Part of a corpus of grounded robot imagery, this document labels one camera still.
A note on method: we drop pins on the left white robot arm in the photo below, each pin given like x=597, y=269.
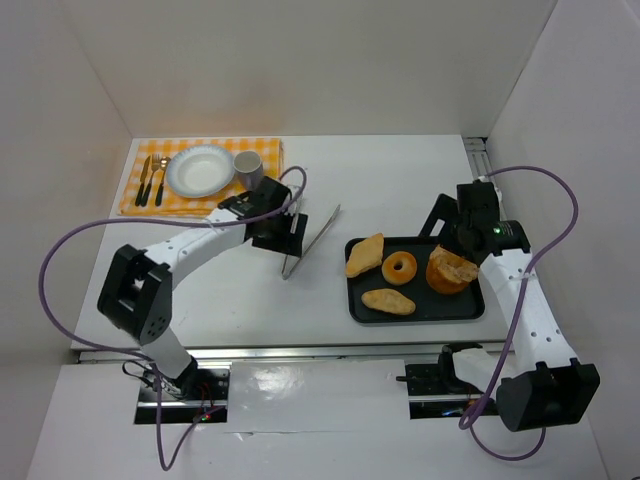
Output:
x=137, y=294

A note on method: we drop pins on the oval flat bread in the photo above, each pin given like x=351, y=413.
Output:
x=389, y=301

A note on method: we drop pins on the black handled spoon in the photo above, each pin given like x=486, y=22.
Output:
x=160, y=189

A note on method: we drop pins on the white plate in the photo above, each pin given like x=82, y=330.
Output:
x=200, y=171

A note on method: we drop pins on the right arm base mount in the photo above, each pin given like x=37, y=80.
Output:
x=434, y=391

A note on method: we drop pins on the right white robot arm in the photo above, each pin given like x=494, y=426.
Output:
x=537, y=381

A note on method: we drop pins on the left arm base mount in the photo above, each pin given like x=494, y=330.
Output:
x=207, y=403

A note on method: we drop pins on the yellow checkered cloth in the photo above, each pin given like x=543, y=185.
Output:
x=270, y=149

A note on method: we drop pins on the black handled fork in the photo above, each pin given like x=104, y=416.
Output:
x=154, y=166

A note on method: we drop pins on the aluminium front rail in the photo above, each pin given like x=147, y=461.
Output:
x=318, y=352

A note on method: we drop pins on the purple mug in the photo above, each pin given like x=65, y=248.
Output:
x=249, y=169

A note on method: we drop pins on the aluminium corner rail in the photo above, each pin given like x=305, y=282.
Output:
x=476, y=151

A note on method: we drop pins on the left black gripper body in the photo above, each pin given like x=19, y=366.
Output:
x=288, y=234

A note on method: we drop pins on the black tray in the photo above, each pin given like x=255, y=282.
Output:
x=431, y=306

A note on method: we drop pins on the ring donut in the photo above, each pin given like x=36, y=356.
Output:
x=399, y=268

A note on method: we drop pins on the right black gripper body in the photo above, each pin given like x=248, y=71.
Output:
x=445, y=215

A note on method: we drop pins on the tall sugared pastry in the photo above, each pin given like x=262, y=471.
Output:
x=448, y=273

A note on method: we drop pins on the black handled knife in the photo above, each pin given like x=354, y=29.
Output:
x=142, y=181

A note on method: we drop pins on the flat triangular bread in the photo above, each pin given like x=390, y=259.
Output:
x=365, y=255

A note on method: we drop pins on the metal tongs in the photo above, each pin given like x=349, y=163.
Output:
x=286, y=273

